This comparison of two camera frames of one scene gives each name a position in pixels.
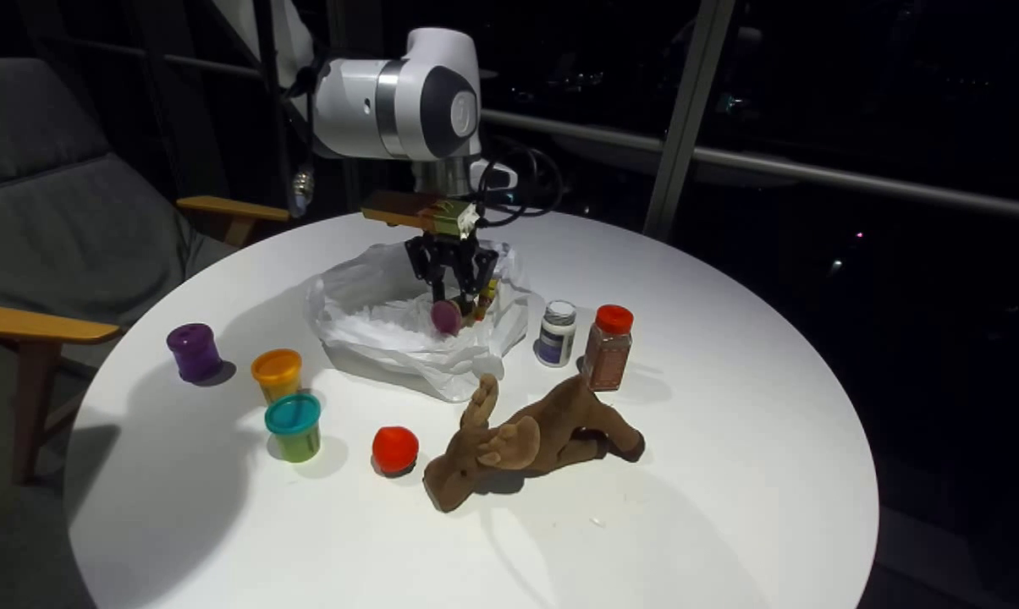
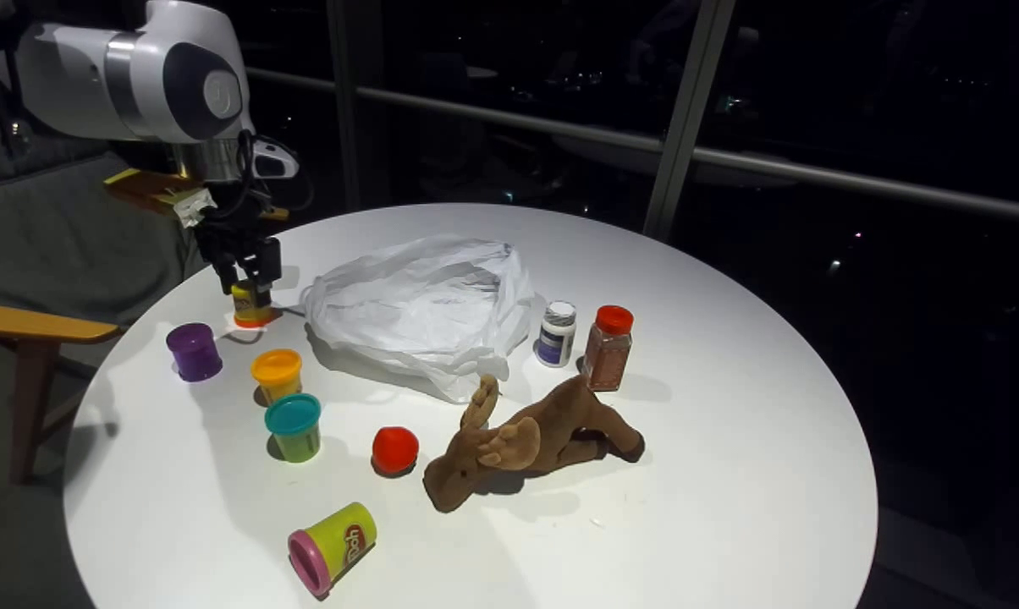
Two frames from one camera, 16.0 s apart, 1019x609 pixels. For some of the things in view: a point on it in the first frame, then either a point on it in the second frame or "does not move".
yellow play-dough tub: x=488 y=296 -> x=249 y=311
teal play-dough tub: x=292 y=425 does not move
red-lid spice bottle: x=610 y=346 does not move
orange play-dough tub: x=280 y=375 does not move
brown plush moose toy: x=552 y=431 does not move
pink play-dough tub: x=443 y=317 -> x=318 y=554
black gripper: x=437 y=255 -> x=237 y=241
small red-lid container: x=393 y=447 does not move
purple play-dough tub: x=196 y=355 does not move
